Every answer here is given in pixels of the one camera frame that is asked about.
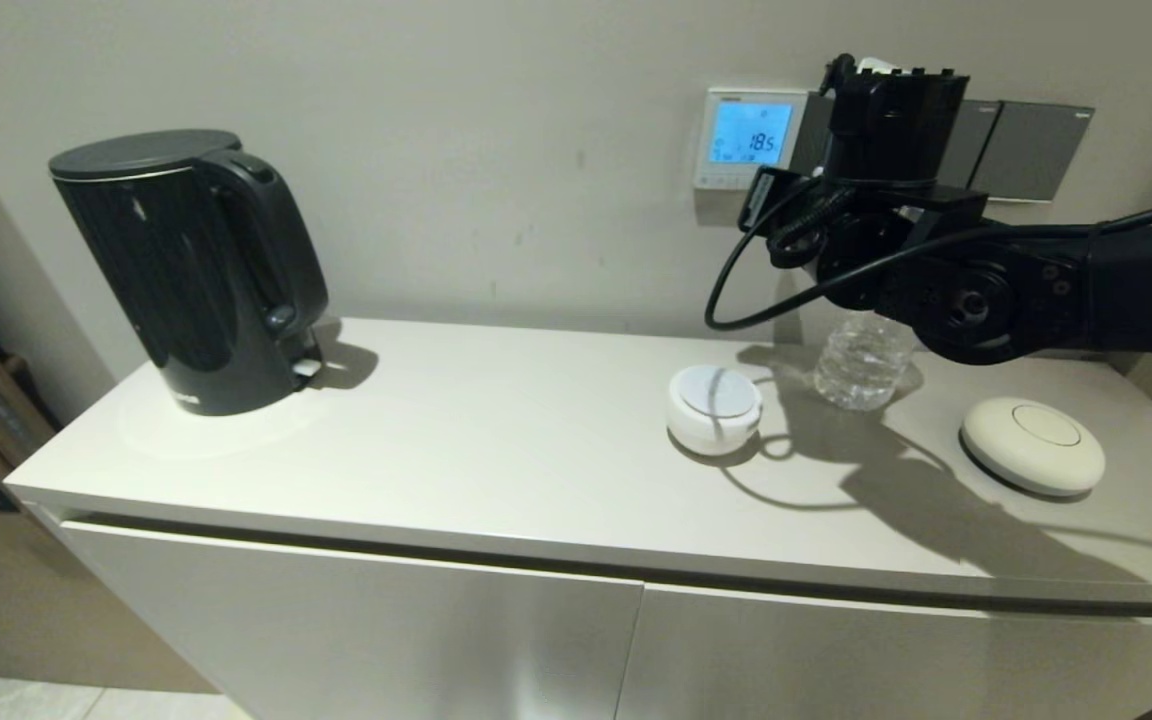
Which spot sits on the light brown wooden door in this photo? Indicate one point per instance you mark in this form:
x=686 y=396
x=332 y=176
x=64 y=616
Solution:
x=16 y=600

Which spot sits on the white wall thermostat panel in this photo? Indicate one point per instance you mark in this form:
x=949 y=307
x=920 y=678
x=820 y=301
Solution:
x=751 y=135

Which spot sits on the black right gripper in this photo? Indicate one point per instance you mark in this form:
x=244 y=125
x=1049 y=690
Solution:
x=891 y=125

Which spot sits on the small white round speaker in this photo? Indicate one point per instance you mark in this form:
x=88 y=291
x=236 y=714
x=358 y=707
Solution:
x=714 y=425

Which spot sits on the cream round disc device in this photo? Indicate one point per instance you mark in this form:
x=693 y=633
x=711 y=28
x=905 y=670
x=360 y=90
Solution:
x=1031 y=445

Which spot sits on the grey triple rocker wall switch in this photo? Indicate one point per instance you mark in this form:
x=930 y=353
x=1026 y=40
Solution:
x=811 y=130

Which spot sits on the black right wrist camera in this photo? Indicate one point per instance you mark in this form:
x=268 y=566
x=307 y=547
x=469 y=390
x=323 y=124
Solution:
x=761 y=198

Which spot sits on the white sideboard cabinet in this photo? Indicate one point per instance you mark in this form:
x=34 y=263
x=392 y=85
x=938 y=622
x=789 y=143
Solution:
x=436 y=440

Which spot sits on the white cabinet door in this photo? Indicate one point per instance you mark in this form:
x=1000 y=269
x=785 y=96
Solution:
x=886 y=665
x=356 y=640

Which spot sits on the grey single wall switch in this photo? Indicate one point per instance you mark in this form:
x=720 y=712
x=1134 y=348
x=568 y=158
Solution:
x=1036 y=150
x=976 y=140

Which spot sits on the black electric kettle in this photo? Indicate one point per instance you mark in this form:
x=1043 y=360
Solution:
x=181 y=268

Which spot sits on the clear plastic water bottle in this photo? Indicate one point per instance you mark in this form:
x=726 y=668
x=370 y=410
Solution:
x=861 y=375

